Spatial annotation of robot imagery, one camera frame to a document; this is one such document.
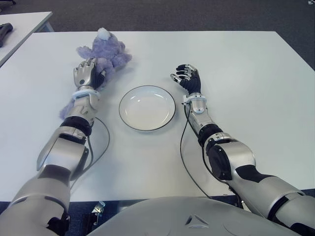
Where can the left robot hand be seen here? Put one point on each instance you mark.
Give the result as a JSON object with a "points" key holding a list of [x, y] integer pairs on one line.
{"points": [[85, 75]]}

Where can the metal clamp bracket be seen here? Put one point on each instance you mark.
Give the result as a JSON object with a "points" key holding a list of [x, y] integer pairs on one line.
{"points": [[98, 210]]}

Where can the grey robot torso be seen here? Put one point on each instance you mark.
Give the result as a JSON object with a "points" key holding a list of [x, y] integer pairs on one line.
{"points": [[172, 216]]}

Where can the white side table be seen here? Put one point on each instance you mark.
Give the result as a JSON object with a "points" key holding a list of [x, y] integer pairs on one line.
{"points": [[24, 27]]}

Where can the small white object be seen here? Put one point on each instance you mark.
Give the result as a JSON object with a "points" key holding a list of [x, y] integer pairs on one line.
{"points": [[310, 2]]}

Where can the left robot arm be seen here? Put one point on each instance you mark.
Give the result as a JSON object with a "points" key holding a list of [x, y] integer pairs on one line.
{"points": [[61, 152]]}

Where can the purple plush doll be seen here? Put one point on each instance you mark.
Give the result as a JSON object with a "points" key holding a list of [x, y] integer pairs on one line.
{"points": [[108, 49]]}

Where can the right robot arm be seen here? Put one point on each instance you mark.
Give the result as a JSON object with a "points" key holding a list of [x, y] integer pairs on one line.
{"points": [[238, 157]]}

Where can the white plate with black rim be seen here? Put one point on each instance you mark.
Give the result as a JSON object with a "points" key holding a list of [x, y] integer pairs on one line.
{"points": [[147, 109]]}

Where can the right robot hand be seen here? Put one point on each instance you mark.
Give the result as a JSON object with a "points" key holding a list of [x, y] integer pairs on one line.
{"points": [[193, 82]]}

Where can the small right wrist camera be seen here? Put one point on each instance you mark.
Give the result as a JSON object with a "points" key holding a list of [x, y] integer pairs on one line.
{"points": [[185, 100]]}

